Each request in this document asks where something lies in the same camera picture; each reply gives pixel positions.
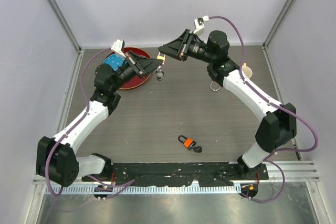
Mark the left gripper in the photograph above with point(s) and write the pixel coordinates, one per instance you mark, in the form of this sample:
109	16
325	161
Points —
145	65

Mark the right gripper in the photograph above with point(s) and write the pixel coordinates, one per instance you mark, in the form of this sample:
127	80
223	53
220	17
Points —
178	49

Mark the small brass padlock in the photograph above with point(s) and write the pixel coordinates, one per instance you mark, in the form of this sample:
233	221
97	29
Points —
162	57

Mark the panda keychain with keys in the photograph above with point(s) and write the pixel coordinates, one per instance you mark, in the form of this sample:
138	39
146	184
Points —
159	74

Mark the orange black padlock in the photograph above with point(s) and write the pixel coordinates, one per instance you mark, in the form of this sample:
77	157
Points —
187	142

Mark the black keys of orange padlock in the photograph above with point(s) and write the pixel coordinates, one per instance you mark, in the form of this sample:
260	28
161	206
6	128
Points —
197	149

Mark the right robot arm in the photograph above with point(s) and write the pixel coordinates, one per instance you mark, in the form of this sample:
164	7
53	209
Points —
278	124

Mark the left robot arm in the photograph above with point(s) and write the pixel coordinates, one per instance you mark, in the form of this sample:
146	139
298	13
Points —
56	158

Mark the blue dotted plate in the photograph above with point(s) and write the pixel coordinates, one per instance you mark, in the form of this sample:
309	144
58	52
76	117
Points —
114	61

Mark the large brass padlock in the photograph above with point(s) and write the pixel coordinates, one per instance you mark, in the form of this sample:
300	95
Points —
214	86

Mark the beige mug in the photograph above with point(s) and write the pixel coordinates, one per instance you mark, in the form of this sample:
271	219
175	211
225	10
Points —
247	71

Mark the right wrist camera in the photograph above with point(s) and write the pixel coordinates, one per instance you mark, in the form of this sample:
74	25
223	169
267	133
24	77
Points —
200	24

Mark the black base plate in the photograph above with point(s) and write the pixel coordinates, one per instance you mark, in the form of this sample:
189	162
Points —
207	174

